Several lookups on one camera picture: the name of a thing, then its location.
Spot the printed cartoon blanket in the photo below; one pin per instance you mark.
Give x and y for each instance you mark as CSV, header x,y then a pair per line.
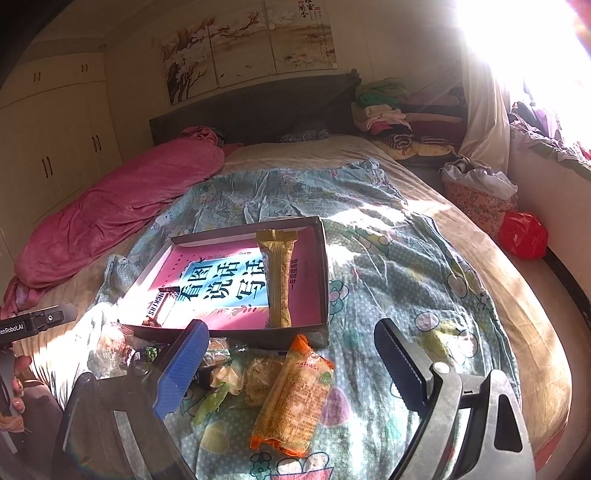
x,y
378,277

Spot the dark patterned pillow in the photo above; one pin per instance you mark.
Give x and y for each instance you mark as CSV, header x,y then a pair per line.
x,y
302,136

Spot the yellow printed pillow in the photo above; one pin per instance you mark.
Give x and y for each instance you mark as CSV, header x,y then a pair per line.
x,y
425,150

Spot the brown chocolate bar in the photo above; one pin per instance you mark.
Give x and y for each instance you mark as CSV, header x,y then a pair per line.
x,y
159,307

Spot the floral wall painting panel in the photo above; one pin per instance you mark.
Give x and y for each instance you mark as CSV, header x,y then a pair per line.
x,y
302,37
189,64
242,46

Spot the red plastic bag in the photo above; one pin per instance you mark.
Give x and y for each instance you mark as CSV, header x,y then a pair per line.
x,y
524,235

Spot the long yellow snack packet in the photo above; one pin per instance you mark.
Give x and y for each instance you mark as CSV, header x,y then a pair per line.
x,y
277,286

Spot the grey cardboard box pink bottom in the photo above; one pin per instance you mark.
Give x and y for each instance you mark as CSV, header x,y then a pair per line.
x,y
308,277

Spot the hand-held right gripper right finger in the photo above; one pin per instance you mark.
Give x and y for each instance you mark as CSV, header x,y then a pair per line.
x,y
399,364

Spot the dark grey headboard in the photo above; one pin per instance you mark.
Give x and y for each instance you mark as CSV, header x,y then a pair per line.
x,y
258,115

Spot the orange snack packet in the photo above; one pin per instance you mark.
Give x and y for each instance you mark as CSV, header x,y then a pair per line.
x,y
291,401

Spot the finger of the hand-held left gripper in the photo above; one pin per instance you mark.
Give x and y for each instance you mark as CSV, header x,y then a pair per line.
x,y
53,316

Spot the cream wardrobe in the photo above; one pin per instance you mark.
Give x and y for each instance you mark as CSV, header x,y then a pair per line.
x,y
60,129

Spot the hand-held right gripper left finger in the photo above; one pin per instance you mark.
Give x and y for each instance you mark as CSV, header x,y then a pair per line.
x,y
182,369

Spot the pile of folded clothes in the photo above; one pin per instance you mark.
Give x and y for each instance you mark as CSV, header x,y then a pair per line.
x,y
383,110

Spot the green snack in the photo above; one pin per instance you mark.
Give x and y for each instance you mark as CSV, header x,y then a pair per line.
x,y
221,387

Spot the floral fabric bag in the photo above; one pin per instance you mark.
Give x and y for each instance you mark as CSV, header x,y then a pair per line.
x,y
475,207

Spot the green black candy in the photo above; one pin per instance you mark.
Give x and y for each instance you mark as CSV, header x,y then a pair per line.
x,y
151,354

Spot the pink blanket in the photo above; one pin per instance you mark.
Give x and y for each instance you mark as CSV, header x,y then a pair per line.
x,y
115,203

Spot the person's left hand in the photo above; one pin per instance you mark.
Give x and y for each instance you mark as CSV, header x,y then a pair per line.
x,y
21,385

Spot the bed with beige sheet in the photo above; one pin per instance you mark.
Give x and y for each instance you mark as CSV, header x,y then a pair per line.
x,y
461,221

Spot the meat floss pastry clear packet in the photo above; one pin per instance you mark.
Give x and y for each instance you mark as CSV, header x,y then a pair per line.
x,y
263,378

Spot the round pastry green label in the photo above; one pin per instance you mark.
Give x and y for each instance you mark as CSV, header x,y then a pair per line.
x,y
111,346

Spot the purple ruffled cloth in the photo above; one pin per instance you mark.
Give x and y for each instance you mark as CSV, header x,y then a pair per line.
x,y
549,143

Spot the cream curtain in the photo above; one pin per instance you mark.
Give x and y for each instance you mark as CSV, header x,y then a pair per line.
x,y
485,129

